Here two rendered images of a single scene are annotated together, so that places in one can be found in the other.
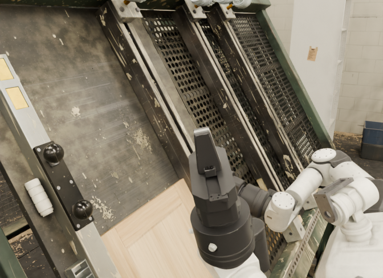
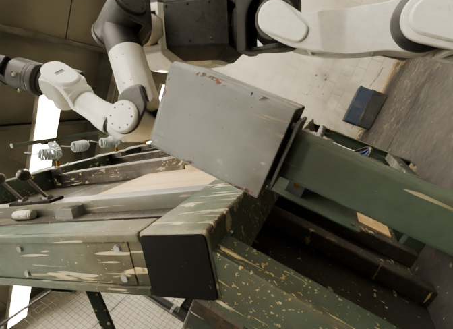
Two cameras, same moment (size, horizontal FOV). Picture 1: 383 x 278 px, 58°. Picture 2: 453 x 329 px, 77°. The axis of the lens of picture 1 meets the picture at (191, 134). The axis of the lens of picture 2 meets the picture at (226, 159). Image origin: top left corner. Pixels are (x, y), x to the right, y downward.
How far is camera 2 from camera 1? 1.06 m
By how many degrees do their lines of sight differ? 34
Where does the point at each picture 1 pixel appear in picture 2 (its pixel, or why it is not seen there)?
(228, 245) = (15, 65)
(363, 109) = (338, 121)
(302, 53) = not seen: hidden behind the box
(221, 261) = (24, 73)
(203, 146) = not seen: outside the picture
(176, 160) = (136, 172)
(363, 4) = not seen: hidden behind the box
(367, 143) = (357, 121)
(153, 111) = (107, 175)
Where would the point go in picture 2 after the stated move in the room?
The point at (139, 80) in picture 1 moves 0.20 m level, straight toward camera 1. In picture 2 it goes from (89, 176) to (65, 159)
